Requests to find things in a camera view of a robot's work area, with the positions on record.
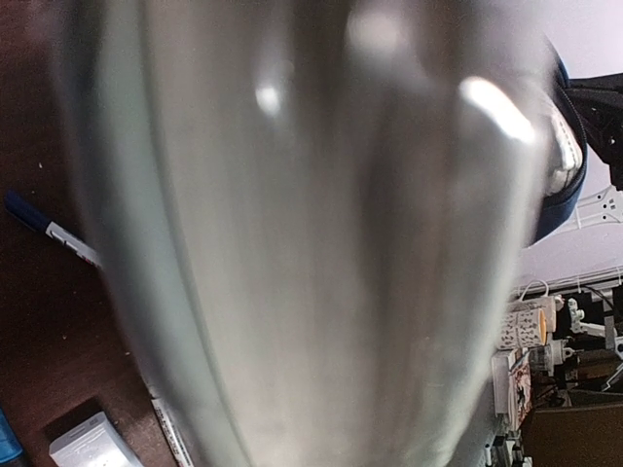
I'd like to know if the white power adapter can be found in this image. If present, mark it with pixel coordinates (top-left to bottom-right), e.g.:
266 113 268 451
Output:
49 412 143 467

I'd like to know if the pale green paperback book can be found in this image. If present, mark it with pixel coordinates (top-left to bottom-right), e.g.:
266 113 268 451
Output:
48 1 551 466

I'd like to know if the patterned white mug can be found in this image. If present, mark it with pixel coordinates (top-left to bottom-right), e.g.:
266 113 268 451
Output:
495 282 560 350

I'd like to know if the blue white pen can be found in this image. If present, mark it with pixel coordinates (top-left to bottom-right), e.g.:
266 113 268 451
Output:
4 191 102 269

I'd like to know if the blue cap marker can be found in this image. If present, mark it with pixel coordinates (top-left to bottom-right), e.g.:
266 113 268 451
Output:
0 412 23 467

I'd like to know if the navy blue student backpack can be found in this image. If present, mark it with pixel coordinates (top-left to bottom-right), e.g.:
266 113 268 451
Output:
525 42 588 247

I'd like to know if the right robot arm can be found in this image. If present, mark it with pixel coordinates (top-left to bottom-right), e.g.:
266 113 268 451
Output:
559 73 622 233

